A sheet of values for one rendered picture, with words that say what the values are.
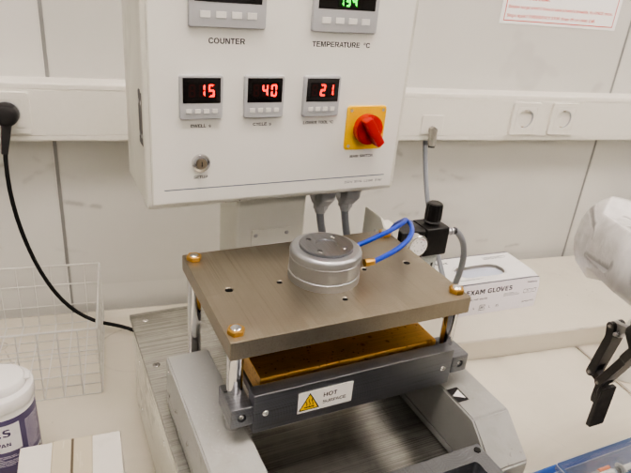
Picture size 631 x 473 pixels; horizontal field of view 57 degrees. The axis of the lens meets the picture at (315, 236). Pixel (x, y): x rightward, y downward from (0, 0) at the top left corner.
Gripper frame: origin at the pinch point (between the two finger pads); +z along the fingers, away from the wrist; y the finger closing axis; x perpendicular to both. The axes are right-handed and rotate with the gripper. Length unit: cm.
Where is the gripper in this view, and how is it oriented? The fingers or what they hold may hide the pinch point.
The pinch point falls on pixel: (622, 428)
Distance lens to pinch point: 98.8
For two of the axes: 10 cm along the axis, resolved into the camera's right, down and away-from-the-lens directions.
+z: -0.8, 9.0, 4.2
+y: 4.1, 4.2, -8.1
